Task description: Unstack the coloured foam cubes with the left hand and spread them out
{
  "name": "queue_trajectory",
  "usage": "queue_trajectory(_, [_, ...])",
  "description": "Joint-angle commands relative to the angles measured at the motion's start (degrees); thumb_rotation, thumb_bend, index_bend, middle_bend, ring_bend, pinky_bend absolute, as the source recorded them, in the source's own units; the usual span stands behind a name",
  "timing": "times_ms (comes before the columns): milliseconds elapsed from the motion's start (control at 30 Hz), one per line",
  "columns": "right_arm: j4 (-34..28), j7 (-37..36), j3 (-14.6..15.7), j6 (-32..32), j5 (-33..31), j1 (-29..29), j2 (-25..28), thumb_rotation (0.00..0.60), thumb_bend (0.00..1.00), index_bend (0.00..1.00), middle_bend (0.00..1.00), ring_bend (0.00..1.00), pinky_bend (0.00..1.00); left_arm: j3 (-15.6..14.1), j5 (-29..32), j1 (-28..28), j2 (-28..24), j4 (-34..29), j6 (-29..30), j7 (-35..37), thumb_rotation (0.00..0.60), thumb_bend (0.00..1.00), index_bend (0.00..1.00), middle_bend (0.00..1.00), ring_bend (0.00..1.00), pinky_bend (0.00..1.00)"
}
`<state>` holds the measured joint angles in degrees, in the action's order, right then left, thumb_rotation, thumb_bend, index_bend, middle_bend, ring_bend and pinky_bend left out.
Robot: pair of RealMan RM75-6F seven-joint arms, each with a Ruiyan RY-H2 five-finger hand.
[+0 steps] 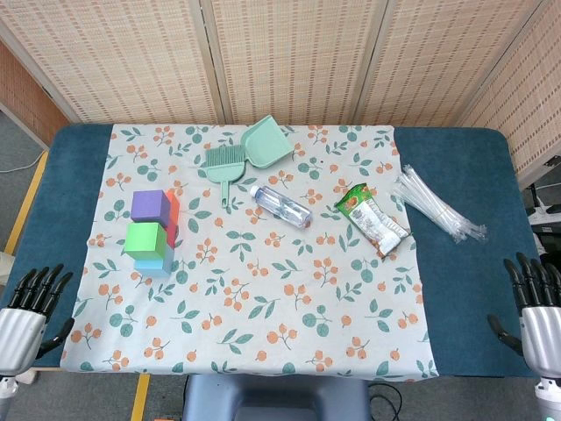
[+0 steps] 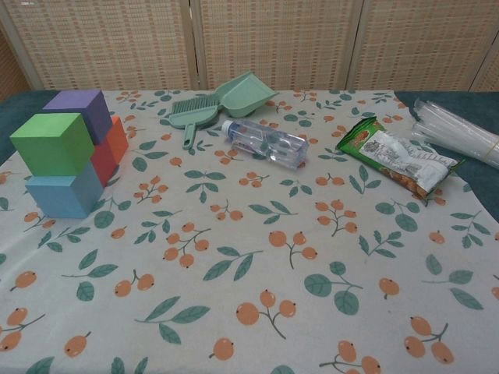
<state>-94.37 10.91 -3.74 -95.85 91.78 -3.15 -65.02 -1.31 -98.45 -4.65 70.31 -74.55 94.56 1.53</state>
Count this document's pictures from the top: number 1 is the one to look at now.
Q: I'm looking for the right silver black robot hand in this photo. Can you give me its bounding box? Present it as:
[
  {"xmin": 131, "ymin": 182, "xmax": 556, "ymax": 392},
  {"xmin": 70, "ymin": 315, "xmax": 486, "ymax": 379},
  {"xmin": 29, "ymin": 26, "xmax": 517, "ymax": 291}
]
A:
[{"xmin": 487, "ymin": 252, "xmax": 561, "ymax": 379}]

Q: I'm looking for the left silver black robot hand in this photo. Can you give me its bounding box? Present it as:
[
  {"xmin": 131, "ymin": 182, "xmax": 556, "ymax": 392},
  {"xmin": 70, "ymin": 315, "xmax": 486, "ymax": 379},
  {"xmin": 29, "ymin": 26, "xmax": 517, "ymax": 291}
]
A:
[{"xmin": 0, "ymin": 264, "xmax": 75, "ymax": 376}]

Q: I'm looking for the light blue foam cube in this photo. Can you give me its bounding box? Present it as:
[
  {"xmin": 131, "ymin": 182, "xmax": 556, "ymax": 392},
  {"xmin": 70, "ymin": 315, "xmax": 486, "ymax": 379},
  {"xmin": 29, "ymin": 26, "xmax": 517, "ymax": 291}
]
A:
[{"xmin": 132, "ymin": 244, "xmax": 175, "ymax": 279}]

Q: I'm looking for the green foam cube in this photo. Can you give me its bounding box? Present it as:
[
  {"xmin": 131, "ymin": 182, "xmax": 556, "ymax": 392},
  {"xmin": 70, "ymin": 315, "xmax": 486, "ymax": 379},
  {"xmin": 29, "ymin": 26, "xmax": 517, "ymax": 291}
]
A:
[{"xmin": 123, "ymin": 221, "xmax": 169, "ymax": 261}]

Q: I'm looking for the purple foam cube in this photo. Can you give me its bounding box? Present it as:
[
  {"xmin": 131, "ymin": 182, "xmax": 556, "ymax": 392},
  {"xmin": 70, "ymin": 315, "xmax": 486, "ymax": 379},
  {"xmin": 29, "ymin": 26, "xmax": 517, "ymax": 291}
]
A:
[{"xmin": 130, "ymin": 189, "xmax": 173, "ymax": 228}]

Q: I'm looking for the orange foam cube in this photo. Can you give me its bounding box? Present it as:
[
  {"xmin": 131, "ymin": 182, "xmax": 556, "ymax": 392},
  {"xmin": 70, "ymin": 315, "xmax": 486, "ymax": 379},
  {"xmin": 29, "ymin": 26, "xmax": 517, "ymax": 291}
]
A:
[{"xmin": 166, "ymin": 189, "xmax": 182, "ymax": 228}]

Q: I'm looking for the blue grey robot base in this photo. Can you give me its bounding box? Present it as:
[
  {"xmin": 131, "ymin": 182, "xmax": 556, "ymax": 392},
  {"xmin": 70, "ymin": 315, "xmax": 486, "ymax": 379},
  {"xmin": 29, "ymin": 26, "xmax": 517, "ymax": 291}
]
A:
[{"xmin": 181, "ymin": 375, "xmax": 374, "ymax": 421}]

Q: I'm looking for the mint green hand brush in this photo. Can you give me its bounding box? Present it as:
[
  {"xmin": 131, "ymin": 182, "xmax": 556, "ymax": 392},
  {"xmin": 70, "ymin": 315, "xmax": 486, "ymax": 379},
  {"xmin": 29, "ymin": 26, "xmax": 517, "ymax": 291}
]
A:
[{"xmin": 203, "ymin": 144, "xmax": 248, "ymax": 210}]

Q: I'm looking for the teal table cover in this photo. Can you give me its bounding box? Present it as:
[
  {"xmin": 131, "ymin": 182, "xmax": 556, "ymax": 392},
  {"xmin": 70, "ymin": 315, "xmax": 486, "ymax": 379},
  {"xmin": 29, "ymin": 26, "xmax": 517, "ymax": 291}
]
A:
[{"xmin": 0, "ymin": 124, "xmax": 543, "ymax": 381}]

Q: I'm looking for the yellow floor tape strip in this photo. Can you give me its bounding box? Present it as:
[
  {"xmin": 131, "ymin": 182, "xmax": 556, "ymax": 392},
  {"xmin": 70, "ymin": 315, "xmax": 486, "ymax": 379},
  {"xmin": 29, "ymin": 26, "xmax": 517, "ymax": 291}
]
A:
[
  {"xmin": 130, "ymin": 374, "xmax": 152, "ymax": 421},
  {"xmin": 4, "ymin": 150, "xmax": 50, "ymax": 256}
]

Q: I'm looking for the bundle of clear wrapped straws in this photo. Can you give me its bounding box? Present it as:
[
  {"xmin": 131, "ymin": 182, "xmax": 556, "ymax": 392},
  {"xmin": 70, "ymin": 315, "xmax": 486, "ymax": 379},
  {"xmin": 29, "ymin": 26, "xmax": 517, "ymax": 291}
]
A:
[{"xmin": 390, "ymin": 163, "xmax": 489, "ymax": 243}]

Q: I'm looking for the green snack bag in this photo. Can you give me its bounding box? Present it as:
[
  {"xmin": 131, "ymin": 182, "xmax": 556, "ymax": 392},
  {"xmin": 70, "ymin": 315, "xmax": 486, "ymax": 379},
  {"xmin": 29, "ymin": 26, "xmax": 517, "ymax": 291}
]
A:
[{"xmin": 334, "ymin": 183, "xmax": 412, "ymax": 258}]

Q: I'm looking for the woven folding screen panel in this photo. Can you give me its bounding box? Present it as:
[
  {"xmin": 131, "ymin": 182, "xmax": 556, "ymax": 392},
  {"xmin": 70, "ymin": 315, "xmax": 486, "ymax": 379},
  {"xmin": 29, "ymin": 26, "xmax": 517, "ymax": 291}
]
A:
[
  {"xmin": 0, "ymin": 38, "xmax": 71, "ymax": 148},
  {"xmin": 455, "ymin": 0, "xmax": 561, "ymax": 177},
  {"xmin": 200, "ymin": 0, "xmax": 390, "ymax": 126},
  {"xmin": 0, "ymin": 0, "xmax": 223, "ymax": 126},
  {"xmin": 353, "ymin": 0, "xmax": 550, "ymax": 129}
]

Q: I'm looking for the floral print tablecloth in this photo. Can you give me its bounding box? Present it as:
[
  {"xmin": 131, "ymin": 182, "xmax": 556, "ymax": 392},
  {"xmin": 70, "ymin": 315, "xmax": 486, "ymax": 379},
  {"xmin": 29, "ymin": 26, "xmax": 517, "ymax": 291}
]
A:
[{"xmin": 59, "ymin": 124, "xmax": 441, "ymax": 381}]

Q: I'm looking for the clear plastic water bottle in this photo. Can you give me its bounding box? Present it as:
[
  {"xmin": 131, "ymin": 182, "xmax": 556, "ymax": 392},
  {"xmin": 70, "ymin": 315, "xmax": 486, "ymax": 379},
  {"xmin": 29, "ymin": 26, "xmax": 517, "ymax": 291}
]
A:
[{"xmin": 249, "ymin": 184, "xmax": 314, "ymax": 231}]

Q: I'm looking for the mint green dustpan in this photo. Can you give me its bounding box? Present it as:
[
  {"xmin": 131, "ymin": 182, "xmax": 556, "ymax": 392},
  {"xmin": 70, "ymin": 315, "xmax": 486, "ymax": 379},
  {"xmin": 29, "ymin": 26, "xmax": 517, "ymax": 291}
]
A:
[{"xmin": 240, "ymin": 114, "xmax": 295, "ymax": 169}]

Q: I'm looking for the black floor cable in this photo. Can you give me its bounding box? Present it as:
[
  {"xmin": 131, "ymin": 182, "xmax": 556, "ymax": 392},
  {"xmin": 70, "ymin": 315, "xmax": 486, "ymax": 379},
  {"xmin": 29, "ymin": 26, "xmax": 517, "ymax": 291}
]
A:
[{"xmin": 366, "ymin": 382, "xmax": 405, "ymax": 421}]

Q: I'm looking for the white floor cable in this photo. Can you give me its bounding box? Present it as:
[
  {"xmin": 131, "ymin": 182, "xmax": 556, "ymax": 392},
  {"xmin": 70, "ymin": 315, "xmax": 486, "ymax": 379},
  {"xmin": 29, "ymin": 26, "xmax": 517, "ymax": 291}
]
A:
[{"xmin": 0, "ymin": 148, "xmax": 49, "ymax": 174}]

